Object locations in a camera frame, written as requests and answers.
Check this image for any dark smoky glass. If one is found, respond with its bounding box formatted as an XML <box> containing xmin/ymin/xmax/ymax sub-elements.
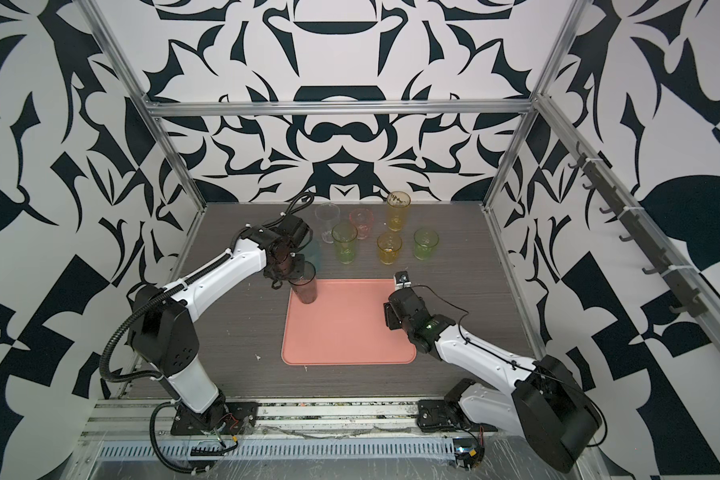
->
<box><xmin>288</xmin><ymin>260</ymin><xmax>318</xmax><ymax>304</ymax></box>

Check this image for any clear glass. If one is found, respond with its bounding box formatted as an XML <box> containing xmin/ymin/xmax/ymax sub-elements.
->
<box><xmin>315</xmin><ymin>202</ymin><xmax>341</xmax><ymax>244</ymax></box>

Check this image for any pink tray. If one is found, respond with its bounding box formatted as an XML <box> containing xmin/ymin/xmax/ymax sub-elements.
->
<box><xmin>281</xmin><ymin>279</ymin><xmax>417</xmax><ymax>366</ymax></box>

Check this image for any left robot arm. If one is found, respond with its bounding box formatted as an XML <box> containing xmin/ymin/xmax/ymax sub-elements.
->
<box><xmin>99</xmin><ymin>214</ymin><xmax>313</xmax><ymax>433</ymax></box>

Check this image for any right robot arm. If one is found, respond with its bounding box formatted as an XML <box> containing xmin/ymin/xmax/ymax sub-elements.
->
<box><xmin>384</xmin><ymin>287</ymin><xmax>606</xmax><ymax>473</ymax></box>

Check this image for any teal glass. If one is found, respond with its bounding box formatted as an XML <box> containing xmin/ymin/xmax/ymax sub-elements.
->
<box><xmin>301</xmin><ymin>239</ymin><xmax>322</xmax><ymax>273</ymax></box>

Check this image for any green glass left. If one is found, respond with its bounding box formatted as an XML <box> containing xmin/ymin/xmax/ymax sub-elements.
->
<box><xmin>331</xmin><ymin>220</ymin><xmax>358</xmax><ymax>265</ymax></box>

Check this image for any green glass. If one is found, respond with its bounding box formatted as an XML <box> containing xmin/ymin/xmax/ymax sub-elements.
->
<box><xmin>331</xmin><ymin>220</ymin><xmax>358</xmax><ymax>265</ymax></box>
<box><xmin>413</xmin><ymin>227</ymin><xmax>440</xmax><ymax>261</ymax></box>

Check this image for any short amber glass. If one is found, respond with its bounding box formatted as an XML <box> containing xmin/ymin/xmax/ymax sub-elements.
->
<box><xmin>376</xmin><ymin>231</ymin><xmax>403</xmax><ymax>265</ymax></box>

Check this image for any green glass right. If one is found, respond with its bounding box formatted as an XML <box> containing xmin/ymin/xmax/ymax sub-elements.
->
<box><xmin>413</xmin><ymin>227</ymin><xmax>440</xmax><ymax>261</ymax></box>

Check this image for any pink glass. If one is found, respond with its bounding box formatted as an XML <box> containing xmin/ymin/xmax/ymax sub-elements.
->
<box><xmin>349</xmin><ymin>208</ymin><xmax>374</xmax><ymax>240</ymax></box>

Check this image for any tall amber glass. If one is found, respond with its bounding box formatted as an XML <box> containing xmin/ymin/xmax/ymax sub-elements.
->
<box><xmin>386</xmin><ymin>191</ymin><xmax>412</xmax><ymax>232</ymax></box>

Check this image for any small circuit board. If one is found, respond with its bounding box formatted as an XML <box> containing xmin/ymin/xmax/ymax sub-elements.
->
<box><xmin>453</xmin><ymin>436</ymin><xmax>485</xmax><ymax>470</ymax></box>

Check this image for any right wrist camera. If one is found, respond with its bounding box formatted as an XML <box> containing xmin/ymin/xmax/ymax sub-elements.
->
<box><xmin>394</xmin><ymin>271</ymin><xmax>412</xmax><ymax>291</ymax></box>

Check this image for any white cable duct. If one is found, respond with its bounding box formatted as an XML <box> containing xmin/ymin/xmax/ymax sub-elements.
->
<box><xmin>95</xmin><ymin>437</ymin><xmax>457</xmax><ymax>462</ymax></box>

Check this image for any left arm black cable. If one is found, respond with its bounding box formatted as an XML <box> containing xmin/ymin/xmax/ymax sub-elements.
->
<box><xmin>148</xmin><ymin>400</ymin><xmax>241</xmax><ymax>476</ymax></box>

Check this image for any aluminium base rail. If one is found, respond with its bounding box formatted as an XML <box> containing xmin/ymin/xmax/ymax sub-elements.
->
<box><xmin>81</xmin><ymin>397</ymin><xmax>419</xmax><ymax>439</ymax></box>

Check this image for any black hook rail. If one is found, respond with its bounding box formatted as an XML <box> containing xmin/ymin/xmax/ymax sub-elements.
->
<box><xmin>569</xmin><ymin>141</ymin><xmax>709</xmax><ymax>318</ymax></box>

